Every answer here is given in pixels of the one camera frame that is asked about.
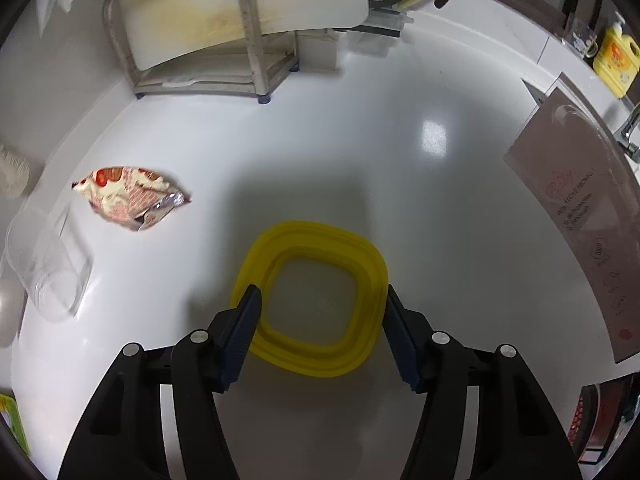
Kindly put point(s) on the white cutting board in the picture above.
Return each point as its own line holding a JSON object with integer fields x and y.
{"x": 200, "y": 0}

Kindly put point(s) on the green packet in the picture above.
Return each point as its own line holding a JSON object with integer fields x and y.
{"x": 10, "y": 420}

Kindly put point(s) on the yellow plastic lid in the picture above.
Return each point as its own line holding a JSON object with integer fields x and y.
{"x": 365, "y": 270}

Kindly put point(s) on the crumpled snack wrapper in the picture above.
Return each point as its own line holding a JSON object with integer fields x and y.
{"x": 130, "y": 195}

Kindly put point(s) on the yellow dish soap bottle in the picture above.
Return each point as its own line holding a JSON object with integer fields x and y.
{"x": 617, "y": 60}

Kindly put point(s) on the glass mug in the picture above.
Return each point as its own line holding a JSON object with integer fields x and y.
{"x": 580, "y": 37}

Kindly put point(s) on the metal cutting board rack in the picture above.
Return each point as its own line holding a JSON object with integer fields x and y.
{"x": 252, "y": 35}

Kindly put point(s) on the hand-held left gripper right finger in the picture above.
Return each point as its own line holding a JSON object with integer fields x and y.
{"x": 400, "y": 340}

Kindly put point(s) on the metal faucet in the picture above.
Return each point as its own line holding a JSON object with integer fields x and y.
{"x": 629, "y": 132}

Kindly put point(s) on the red patterned item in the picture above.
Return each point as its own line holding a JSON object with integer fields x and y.
{"x": 580, "y": 420}

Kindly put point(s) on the clear plastic cup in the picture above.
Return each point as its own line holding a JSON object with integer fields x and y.
{"x": 45, "y": 270}

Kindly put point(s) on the pink brown cardboard box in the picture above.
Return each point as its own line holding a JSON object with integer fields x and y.
{"x": 575, "y": 210}

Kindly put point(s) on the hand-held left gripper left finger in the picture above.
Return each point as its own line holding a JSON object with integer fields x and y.
{"x": 242, "y": 335}

